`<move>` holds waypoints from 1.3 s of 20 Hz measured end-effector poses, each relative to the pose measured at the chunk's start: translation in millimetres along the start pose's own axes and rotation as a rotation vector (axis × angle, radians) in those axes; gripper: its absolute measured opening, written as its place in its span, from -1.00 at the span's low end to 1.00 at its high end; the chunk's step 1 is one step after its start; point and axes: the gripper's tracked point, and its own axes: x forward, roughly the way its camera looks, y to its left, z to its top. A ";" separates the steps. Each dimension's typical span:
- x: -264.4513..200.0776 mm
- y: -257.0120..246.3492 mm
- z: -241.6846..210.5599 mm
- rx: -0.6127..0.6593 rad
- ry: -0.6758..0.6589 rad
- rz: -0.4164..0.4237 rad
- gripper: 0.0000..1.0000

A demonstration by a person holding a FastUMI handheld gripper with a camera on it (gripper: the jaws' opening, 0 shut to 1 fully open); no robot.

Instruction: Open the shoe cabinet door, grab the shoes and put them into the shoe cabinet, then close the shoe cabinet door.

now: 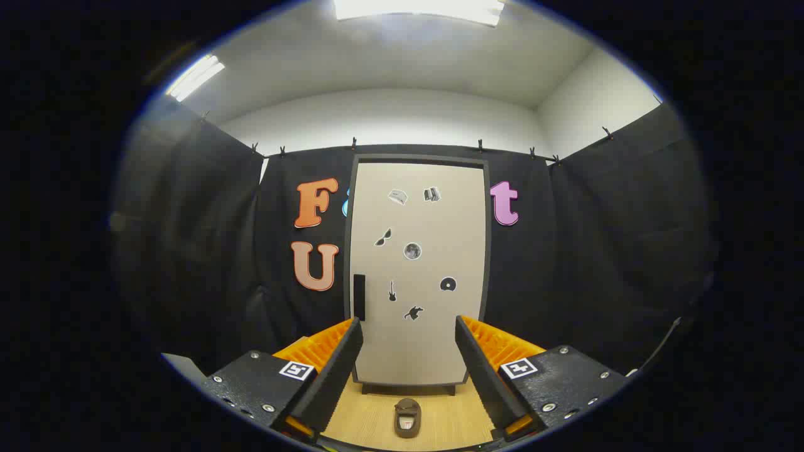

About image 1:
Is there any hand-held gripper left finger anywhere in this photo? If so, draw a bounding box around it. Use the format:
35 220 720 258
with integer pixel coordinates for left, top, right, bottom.
201 317 365 443

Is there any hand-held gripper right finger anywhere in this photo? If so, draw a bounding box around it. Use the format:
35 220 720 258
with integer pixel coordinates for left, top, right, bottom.
455 315 629 441

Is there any brown fuzzy shoe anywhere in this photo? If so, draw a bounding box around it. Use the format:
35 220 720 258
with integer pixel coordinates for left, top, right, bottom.
394 398 422 439

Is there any grey shoe cabinet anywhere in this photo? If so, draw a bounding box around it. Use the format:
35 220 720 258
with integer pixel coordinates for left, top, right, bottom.
344 154 491 396

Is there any black backdrop cloth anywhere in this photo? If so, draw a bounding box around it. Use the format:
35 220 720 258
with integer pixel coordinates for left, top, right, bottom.
113 94 717 384

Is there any row of black cloth clips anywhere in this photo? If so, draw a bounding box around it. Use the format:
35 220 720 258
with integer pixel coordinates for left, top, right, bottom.
201 112 613 165

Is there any long ceiling light tube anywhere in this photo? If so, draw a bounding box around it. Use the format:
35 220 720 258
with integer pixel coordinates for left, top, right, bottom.
166 55 225 102

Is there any rectangular ceiling light panel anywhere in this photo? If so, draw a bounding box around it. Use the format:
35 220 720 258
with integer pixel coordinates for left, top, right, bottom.
333 0 506 27

